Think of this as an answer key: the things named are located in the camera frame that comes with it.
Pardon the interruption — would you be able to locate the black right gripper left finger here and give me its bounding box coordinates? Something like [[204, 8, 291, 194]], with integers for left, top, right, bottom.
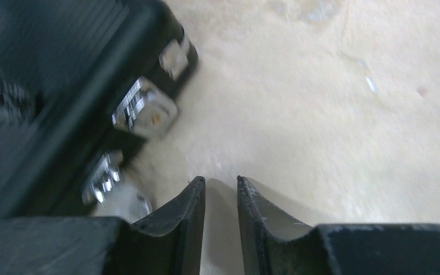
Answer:
[[0, 176, 206, 274]]

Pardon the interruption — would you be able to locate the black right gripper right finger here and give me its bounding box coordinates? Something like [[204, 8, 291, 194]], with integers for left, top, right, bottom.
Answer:
[[237, 176, 440, 274]]

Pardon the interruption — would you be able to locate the black poker set case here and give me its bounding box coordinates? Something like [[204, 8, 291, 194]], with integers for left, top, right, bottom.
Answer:
[[0, 1, 198, 218]]

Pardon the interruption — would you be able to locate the silver case handle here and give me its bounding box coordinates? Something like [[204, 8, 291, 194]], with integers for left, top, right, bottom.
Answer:
[[92, 178, 153, 223]]

